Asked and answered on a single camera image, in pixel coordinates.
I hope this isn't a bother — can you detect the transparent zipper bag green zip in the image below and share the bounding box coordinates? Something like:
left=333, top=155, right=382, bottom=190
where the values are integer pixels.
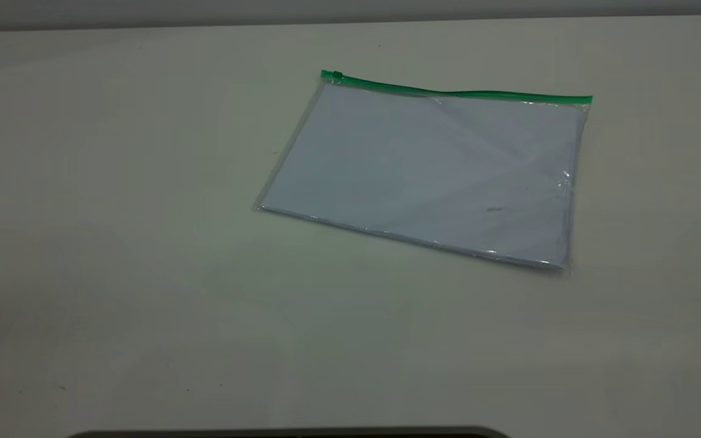
left=253, top=69, right=595, bottom=273

